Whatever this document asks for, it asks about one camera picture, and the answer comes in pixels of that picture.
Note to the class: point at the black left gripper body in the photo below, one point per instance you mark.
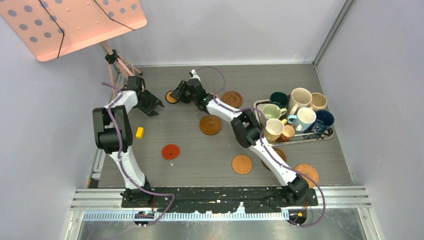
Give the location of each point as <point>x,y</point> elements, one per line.
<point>138,105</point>

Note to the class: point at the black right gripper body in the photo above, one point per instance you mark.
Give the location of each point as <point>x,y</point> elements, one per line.
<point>192,98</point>

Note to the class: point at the orange black face coaster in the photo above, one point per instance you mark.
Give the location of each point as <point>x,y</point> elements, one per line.
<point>169,99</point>

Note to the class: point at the brown wooden coaster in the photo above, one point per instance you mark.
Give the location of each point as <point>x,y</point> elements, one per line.
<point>210,125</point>

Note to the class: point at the red round coaster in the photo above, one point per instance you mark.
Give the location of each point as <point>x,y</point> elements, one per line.
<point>170,152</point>

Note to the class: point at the light orange wooden coaster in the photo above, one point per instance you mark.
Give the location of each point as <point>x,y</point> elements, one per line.
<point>242,164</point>

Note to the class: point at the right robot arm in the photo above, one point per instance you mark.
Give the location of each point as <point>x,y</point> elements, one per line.
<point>248,133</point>

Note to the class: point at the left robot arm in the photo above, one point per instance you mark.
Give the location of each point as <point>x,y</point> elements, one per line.
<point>113,134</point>

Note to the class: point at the dark wooden coaster far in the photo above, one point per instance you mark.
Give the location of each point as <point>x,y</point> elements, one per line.
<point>232,98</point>

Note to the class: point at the dark wooden coaster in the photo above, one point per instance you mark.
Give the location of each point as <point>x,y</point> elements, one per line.
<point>232,98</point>
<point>281,155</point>

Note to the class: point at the yellow cup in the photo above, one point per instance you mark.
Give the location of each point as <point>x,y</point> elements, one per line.
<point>273,130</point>

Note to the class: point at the small brown cup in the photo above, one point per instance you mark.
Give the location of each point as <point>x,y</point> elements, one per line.
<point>288,132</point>

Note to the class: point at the dark wooden coaster near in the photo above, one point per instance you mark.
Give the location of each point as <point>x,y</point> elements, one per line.
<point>281,155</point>

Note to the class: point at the yellow block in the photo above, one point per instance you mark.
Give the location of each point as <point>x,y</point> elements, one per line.
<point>140,132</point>

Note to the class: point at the light green mug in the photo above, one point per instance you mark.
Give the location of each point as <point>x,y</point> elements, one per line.
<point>272,111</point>

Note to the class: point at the dark green mug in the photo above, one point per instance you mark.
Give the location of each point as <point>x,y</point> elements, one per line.
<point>280,99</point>

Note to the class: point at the pink music stand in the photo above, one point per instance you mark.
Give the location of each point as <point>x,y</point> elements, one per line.
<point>54,28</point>

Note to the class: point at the cream mug tall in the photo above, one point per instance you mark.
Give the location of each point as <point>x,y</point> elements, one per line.
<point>299,98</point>

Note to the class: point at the white light blue mug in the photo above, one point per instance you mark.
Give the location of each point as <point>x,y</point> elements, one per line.
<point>303,119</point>

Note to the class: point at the metal tray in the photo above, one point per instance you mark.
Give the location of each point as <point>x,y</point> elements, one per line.
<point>299,137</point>

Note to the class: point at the beige mug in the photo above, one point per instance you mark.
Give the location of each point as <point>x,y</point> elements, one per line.
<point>318,102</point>

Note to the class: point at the navy blue mug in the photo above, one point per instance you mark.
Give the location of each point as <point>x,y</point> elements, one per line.
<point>323,122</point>

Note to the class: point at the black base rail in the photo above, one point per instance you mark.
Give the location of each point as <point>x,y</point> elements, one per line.
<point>218,200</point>

